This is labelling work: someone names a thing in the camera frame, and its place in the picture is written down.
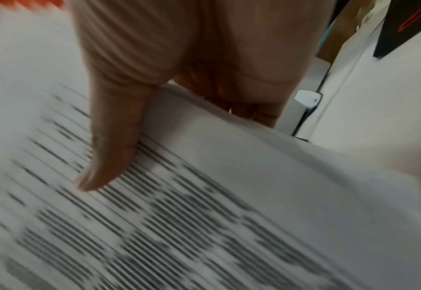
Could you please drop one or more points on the white printed paper sheet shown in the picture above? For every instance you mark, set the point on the white printed paper sheet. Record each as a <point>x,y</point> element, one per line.
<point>182,204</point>

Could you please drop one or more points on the black board with red mark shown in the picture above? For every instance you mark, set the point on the black board with red mark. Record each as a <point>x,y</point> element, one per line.
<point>407,25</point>

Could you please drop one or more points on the brown cardboard box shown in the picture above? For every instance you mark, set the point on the brown cardboard box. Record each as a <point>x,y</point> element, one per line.
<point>339,31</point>

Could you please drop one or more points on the person's right hand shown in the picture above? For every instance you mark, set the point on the person's right hand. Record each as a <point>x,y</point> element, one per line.
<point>167,42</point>

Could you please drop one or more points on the white plastic clip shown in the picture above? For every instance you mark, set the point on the white plastic clip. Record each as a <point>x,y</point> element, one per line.
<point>307,99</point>

